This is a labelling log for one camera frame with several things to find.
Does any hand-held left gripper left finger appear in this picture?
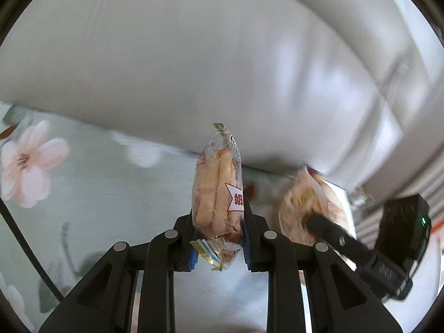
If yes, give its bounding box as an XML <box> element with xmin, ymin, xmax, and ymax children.
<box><xmin>39</xmin><ymin>215</ymin><xmax>200</xmax><ymax>333</ymax></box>

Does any round cracker packet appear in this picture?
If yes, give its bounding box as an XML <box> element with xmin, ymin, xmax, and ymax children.
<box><xmin>277</xmin><ymin>166</ymin><xmax>342</xmax><ymax>247</ymax></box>

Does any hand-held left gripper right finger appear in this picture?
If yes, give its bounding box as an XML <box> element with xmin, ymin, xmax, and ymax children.
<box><xmin>243</xmin><ymin>201</ymin><xmax>405</xmax><ymax>333</ymax></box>

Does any white leather sofa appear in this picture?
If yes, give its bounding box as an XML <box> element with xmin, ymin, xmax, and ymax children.
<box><xmin>0</xmin><ymin>0</ymin><xmax>444</xmax><ymax>195</ymax></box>

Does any long biscuit clear packet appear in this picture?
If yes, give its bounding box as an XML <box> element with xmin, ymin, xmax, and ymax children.
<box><xmin>189</xmin><ymin>122</ymin><xmax>245</xmax><ymax>275</ymax></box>

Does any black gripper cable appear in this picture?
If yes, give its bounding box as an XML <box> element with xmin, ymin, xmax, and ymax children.
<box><xmin>0</xmin><ymin>199</ymin><xmax>65</xmax><ymax>301</ymax></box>

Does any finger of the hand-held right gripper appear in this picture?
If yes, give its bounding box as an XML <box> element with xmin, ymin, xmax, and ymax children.
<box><xmin>302</xmin><ymin>213</ymin><xmax>379</xmax><ymax>274</ymax></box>

